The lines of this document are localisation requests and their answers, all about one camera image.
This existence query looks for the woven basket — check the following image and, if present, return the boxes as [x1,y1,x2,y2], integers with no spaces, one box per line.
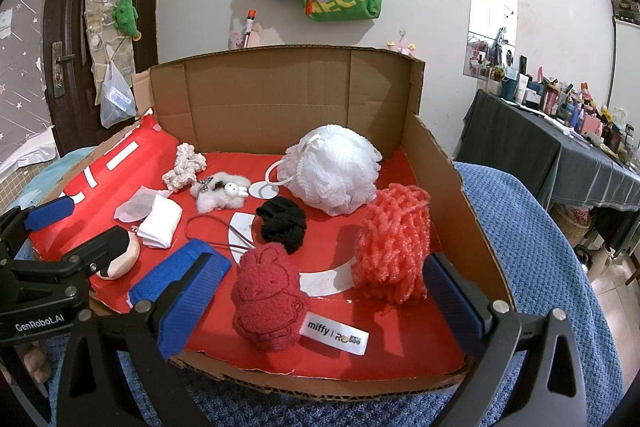
[549,206,594,251]

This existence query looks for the metal door handle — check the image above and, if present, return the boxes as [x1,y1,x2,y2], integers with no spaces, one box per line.
[51,40,76,100]

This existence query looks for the dark red elastic cord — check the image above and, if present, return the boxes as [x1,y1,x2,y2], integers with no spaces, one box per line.
[184,214,252,254]

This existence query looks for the cream knitted scrunchie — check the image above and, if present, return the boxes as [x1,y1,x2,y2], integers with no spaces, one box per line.
[162,142,208,194]

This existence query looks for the pale pink plush toy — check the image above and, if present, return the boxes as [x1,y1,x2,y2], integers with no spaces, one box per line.
[228,23,264,51]

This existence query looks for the clear plastic bag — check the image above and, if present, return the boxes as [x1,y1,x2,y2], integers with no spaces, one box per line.
[99,59,137,129]

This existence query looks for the light blue sheet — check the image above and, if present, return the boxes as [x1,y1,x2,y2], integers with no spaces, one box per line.
[49,146,97,174]

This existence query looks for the black storage bag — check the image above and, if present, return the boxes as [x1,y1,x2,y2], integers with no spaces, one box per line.
[610,0,640,26]

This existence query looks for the table with dark cloth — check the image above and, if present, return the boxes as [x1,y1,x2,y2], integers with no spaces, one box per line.
[451,88,640,254]

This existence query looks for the white gauze pad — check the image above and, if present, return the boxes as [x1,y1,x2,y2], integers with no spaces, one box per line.
[114,187,162,224]

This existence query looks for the red plush rabbit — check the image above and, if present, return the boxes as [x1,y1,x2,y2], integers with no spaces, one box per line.
[230,241,371,353]

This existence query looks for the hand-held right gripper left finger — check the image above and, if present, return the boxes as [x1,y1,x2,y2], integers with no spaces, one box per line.
[52,252,222,427]

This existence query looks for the blue fleece blanket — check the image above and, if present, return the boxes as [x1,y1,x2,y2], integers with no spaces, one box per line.
[0,161,627,427]

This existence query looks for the brown door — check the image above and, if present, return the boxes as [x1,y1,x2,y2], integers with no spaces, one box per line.
[42,0,167,158]

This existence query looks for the coral red net sponge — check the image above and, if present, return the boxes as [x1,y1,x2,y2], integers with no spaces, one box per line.
[352,184,434,306]

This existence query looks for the white mesh bath loofah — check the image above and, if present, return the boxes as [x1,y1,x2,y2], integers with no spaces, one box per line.
[264,124,384,216]

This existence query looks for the person's left hand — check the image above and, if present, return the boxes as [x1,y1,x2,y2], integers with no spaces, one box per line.
[22,340,50,384]

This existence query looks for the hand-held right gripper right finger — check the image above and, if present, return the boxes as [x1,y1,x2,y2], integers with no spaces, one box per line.
[423,253,589,427]

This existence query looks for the row of cosmetic bottles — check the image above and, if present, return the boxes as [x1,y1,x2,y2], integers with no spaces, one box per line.
[466,53,640,174]

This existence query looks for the blue cloth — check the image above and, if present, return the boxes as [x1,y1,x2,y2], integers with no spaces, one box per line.
[127,239,234,314]

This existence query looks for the green plush toy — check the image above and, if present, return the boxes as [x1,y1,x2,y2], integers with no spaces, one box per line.
[113,0,142,42]

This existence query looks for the black knitted scrunchie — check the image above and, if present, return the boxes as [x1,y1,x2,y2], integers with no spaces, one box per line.
[254,196,307,254]

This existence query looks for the white cloth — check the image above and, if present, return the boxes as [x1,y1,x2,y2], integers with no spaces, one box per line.
[137,194,184,251]

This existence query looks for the white fluffy rabbit keychain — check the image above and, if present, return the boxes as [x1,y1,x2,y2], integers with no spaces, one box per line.
[189,174,252,214]

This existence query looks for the cardboard box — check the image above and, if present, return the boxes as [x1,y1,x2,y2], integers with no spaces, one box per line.
[31,47,517,402]

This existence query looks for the hanging door organizer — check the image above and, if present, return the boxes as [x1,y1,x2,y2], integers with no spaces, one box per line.
[79,0,137,94]

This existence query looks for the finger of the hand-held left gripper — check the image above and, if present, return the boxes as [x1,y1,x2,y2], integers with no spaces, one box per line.
[0,194,75,253]
[64,226,134,279]

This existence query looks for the white wardrobe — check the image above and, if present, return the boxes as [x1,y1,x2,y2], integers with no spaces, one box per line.
[606,18,640,125]

